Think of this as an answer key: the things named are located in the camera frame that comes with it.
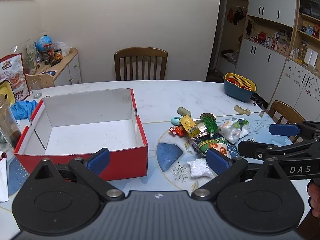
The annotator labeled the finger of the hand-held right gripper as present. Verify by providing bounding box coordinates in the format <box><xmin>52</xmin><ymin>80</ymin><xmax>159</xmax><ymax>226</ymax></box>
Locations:
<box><xmin>269</xmin><ymin>120</ymin><xmax>320</xmax><ymax>141</ymax></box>
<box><xmin>237</xmin><ymin>138</ymin><xmax>320</xmax><ymax>160</ymax></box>

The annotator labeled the dark jar red lid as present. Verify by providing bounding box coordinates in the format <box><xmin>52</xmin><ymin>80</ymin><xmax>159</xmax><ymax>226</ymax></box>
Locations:
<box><xmin>42</xmin><ymin>45</ymin><xmax>53</xmax><ymax>65</ymax></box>

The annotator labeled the green pouch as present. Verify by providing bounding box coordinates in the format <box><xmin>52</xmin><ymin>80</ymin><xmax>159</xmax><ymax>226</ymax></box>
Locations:
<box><xmin>197</xmin><ymin>138</ymin><xmax>232</xmax><ymax>159</ymax></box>

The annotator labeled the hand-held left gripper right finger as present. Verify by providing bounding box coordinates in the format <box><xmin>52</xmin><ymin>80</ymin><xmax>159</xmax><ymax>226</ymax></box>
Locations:
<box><xmin>191</xmin><ymin>148</ymin><xmax>291</xmax><ymax>202</ymax></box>

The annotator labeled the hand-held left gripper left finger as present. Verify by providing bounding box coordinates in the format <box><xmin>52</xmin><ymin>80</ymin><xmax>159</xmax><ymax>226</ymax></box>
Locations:
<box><xmin>29</xmin><ymin>148</ymin><xmax>125</xmax><ymax>202</ymax></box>

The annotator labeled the olive small bottle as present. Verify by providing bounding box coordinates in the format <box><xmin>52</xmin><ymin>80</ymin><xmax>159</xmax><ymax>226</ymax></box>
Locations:
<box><xmin>177</xmin><ymin>107</ymin><xmax>192</xmax><ymax>118</ymax></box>

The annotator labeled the pile of red fruit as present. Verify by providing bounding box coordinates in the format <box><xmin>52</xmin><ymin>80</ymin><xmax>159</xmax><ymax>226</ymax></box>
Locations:
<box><xmin>226</xmin><ymin>77</ymin><xmax>250</xmax><ymax>89</ymax></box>

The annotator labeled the yellow strainer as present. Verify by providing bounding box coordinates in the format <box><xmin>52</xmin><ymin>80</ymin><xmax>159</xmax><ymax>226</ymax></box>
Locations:
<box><xmin>224</xmin><ymin>73</ymin><xmax>257</xmax><ymax>92</ymax></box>

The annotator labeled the orange toy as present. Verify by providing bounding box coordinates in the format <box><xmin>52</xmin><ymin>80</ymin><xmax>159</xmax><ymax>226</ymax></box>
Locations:
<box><xmin>169</xmin><ymin>126</ymin><xmax>187</xmax><ymax>137</ymax></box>

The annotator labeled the black bag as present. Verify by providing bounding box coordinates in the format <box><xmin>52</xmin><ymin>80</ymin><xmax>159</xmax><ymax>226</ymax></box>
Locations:
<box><xmin>233</xmin><ymin>7</ymin><xmax>247</xmax><ymax>26</ymax></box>

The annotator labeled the green tassel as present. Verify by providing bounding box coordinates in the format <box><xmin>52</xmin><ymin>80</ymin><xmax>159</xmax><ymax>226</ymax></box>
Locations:
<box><xmin>201</xmin><ymin>116</ymin><xmax>221</xmax><ymax>134</ymax></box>

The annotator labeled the clear plastic bag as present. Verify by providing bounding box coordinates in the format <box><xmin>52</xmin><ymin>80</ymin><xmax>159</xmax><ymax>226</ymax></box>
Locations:
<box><xmin>54</xmin><ymin>41</ymin><xmax>72</xmax><ymax>57</ymax></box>

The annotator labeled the glass jar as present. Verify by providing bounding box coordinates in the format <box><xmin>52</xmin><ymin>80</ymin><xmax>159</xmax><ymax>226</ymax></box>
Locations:
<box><xmin>0</xmin><ymin>94</ymin><xmax>23</xmax><ymax>151</ymax></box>

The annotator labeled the clear plant container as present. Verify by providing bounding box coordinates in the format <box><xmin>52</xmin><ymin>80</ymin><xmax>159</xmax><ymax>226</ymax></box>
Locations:
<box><xmin>11</xmin><ymin>40</ymin><xmax>38</xmax><ymax>74</ymax></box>

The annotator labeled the white sideboard cabinet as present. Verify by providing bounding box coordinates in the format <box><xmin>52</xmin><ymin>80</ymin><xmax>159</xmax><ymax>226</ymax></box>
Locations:
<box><xmin>37</xmin><ymin>48</ymin><xmax>82</xmax><ymax>87</ymax></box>

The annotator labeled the black handled tool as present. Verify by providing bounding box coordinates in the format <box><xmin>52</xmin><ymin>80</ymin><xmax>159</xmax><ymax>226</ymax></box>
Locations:
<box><xmin>44</xmin><ymin>59</ymin><xmax>62</xmax><ymax>68</ymax></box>

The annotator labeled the drinking glass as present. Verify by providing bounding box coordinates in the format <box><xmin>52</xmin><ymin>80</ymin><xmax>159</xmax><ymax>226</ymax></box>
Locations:
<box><xmin>29</xmin><ymin>79</ymin><xmax>43</xmax><ymax>99</ymax></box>

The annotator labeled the white wall cabinet unit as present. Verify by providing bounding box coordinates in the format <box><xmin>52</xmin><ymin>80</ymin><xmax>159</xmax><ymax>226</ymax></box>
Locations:
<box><xmin>239</xmin><ymin>0</ymin><xmax>320</xmax><ymax>105</ymax></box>

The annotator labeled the dark wooden chair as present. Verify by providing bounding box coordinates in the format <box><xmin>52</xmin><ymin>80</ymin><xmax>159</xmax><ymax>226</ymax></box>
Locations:
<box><xmin>114</xmin><ymin>47</ymin><xmax>168</xmax><ymax>81</ymax></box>
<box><xmin>266</xmin><ymin>100</ymin><xmax>306</xmax><ymax>144</ymax></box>

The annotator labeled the red snack bag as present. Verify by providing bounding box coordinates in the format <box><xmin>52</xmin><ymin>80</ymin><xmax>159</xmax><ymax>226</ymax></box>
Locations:
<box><xmin>0</xmin><ymin>53</ymin><xmax>31</xmax><ymax>101</ymax></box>

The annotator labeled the red cardboard box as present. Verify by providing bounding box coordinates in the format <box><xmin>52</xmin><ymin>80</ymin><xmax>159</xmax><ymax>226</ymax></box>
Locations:
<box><xmin>14</xmin><ymin>88</ymin><xmax>149</xmax><ymax>181</ymax></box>

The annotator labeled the blue basket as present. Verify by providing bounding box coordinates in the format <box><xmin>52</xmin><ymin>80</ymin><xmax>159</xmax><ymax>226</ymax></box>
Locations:
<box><xmin>223</xmin><ymin>73</ymin><xmax>257</xmax><ymax>103</ymax></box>

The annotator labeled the blue globe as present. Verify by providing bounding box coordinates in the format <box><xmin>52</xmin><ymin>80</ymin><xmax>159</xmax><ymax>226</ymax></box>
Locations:
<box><xmin>36</xmin><ymin>34</ymin><xmax>53</xmax><ymax>52</ymax></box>

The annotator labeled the white container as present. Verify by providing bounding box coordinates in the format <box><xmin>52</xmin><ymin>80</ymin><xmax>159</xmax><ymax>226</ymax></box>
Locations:
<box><xmin>305</xmin><ymin>47</ymin><xmax>319</xmax><ymax>67</ymax></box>

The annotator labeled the white tissue packet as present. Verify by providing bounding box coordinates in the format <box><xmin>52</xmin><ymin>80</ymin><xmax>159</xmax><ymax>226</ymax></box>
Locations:
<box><xmin>187</xmin><ymin>158</ymin><xmax>216</xmax><ymax>179</ymax></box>

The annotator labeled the white plastic bag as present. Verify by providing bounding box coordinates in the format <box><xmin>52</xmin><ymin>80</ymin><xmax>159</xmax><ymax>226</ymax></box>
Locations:
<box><xmin>219</xmin><ymin>117</ymin><xmax>250</xmax><ymax>145</ymax></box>

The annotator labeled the light wooden chair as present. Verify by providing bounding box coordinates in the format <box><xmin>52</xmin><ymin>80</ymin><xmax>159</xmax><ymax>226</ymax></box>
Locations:
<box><xmin>25</xmin><ymin>73</ymin><xmax>56</xmax><ymax>89</ymax></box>

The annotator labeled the clear plastic wrapper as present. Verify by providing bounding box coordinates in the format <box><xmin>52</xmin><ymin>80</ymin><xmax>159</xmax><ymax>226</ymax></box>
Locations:
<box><xmin>185</xmin><ymin>137</ymin><xmax>202</xmax><ymax>154</ymax></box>

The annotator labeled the gold foil bag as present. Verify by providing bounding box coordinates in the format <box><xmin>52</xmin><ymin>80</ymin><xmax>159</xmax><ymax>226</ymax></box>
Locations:
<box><xmin>192</xmin><ymin>120</ymin><xmax>213</xmax><ymax>138</ymax></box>

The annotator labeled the person's right hand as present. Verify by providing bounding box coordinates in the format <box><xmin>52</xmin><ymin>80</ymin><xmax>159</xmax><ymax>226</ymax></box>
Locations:
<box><xmin>307</xmin><ymin>182</ymin><xmax>320</xmax><ymax>217</ymax></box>

